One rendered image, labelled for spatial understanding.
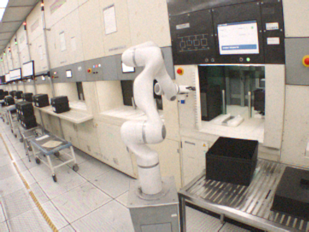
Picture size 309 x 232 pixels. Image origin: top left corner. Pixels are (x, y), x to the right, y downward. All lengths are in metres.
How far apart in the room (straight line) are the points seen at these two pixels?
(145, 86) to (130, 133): 0.24
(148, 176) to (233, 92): 1.66
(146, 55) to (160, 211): 0.81
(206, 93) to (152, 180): 1.03
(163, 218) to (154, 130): 0.51
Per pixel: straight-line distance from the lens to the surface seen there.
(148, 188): 1.17
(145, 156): 1.08
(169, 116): 1.89
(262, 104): 2.00
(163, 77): 1.37
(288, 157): 1.53
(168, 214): 1.20
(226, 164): 1.21
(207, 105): 1.92
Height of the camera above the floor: 1.49
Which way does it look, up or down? 16 degrees down
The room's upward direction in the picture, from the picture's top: 7 degrees counter-clockwise
